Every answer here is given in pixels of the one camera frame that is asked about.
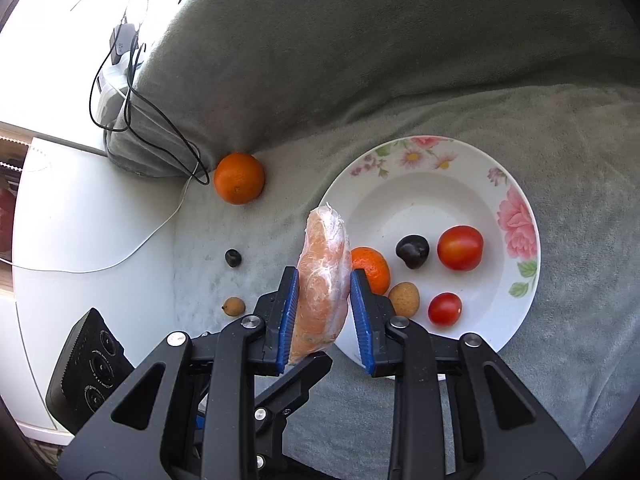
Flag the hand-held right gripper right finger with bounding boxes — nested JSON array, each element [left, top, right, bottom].
[[350, 269, 586, 480]]

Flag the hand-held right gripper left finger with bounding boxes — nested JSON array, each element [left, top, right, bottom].
[[56, 266, 301, 480]]

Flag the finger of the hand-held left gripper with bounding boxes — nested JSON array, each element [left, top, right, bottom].
[[254, 352, 333, 466]]

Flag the large tan longan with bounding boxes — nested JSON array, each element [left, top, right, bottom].
[[388, 281, 420, 318]]

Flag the plastic-wrapped carrot piece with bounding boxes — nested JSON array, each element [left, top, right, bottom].
[[289, 204, 352, 366]]

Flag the small mandarin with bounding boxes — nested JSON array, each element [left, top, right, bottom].
[[351, 246, 391, 296]]

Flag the small red tomato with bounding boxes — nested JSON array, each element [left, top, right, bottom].
[[427, 292, 463, 327]]

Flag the dark purple fruit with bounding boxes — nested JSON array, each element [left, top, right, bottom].
[[395, 234, 431, 271]]

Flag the large red tomato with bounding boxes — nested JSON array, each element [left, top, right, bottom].
[[437, 225, 485, 272]]

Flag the floral white plate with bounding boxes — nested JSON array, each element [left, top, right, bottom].
[[317, 135, 542, 366]]

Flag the large orange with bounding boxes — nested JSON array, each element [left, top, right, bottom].
[[214, 152, 266, 206]]

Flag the white power strip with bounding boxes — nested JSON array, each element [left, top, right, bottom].
[[96, 45, 146, 128]]

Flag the light grey towel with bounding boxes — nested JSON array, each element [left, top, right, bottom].
[[172, 82, 640, 480]]

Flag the black charger adapter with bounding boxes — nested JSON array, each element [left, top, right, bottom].
[[110, 22, 138, 66]]

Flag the white cable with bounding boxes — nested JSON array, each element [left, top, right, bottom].
[[0, 75, 193, 275]]

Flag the black cable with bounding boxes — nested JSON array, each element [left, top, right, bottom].
[[70, 0, 211, 186]]

